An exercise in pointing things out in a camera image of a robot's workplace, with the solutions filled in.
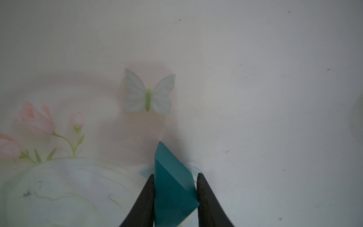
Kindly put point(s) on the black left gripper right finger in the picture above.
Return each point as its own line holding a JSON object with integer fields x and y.
{"x": 210, "y": 212}

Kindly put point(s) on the teal block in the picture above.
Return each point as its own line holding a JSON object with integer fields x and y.
{"x": 175, "y": 191}

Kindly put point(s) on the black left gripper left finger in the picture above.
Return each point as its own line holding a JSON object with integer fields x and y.
{"x": 142, "y": 214}

